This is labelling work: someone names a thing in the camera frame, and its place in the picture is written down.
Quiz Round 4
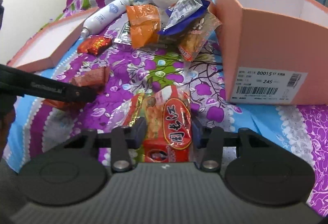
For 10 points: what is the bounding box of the red clear snack packet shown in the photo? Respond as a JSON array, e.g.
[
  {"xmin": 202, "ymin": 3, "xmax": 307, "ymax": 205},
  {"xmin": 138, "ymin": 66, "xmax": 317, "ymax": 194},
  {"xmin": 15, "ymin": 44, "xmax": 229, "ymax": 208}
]
[{"xmin": 123, "ymin": 85, "xmax": 192, "ymax": 162}]

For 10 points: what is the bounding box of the orange-red snack packet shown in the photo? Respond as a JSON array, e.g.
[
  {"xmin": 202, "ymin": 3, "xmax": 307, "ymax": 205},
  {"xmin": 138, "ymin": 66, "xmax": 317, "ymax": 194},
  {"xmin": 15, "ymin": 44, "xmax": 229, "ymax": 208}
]
[{"xmin": 43, "ymin": 67, "xmax": 111, "ymax": 111}]

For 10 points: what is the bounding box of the orange snack bag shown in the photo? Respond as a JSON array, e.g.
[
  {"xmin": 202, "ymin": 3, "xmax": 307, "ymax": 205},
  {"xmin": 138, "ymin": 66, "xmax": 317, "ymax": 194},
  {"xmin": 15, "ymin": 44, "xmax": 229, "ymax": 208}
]
[{"xmin": 126, "ymin": 4, "xmax": 161, "ymax": 49}]

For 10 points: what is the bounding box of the blue white snack bag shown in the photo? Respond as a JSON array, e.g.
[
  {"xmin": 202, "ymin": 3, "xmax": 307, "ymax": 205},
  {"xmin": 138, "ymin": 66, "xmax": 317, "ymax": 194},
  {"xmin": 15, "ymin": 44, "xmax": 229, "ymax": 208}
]
[{"xmin": 158, "ymin": 0, "xmax": 210, "ymax": 36}]

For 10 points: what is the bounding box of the pink box lid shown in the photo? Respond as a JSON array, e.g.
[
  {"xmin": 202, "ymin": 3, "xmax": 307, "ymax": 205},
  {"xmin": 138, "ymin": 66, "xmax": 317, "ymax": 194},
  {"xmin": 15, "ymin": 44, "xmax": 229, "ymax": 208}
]
[{"xmin": 7, "ymin": 8, "xmax": 98, "ymax": 73}]

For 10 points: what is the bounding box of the floral purple bed sheet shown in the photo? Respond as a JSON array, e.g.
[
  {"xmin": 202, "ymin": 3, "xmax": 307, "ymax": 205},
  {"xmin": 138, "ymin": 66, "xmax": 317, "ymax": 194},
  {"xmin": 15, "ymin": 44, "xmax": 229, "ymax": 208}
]
[{"xmin": 2, "ymin": 0, "xmax": 328, "ymax": 218}]

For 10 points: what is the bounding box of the red foil tea packet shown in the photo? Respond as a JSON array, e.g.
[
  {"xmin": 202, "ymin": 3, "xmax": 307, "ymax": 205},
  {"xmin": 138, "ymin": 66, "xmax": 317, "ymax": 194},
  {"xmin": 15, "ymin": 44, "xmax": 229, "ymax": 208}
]
[{"xmin": 77, "ymin": 35, "xmax": 112, "ymax": 56}]

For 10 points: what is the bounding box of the clear rice cracker packet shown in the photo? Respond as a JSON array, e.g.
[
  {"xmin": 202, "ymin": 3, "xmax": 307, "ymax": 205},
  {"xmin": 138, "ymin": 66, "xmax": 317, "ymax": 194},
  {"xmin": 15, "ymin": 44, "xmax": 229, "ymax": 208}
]
[{"xmin": 178, "ymin": 12, "xmax": 221, "ymax": 62}]

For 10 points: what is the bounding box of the white spray bottle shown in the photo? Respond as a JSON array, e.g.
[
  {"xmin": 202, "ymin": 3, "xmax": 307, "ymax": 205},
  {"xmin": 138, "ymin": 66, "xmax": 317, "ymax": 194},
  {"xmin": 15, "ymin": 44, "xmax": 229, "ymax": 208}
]
[{"xmin": 81, "ymin": 0, "xmax": 130, "ymax": 39}]

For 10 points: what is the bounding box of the green white snack packet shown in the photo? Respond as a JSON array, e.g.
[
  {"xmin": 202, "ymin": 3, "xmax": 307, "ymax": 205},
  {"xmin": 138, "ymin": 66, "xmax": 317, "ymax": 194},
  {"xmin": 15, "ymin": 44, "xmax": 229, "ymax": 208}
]
[{"xmin": 114, "ymin": 21, "xmax": 132, "ymax": 45}]

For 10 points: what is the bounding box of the pink shoe box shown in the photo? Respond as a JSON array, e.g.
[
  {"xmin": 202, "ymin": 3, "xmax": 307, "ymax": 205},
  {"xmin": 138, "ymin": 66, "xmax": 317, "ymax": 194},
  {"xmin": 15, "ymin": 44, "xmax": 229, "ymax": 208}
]
[{"xmin": 215, "ymin": 0, "xmax": 327, "ymax": 105}]

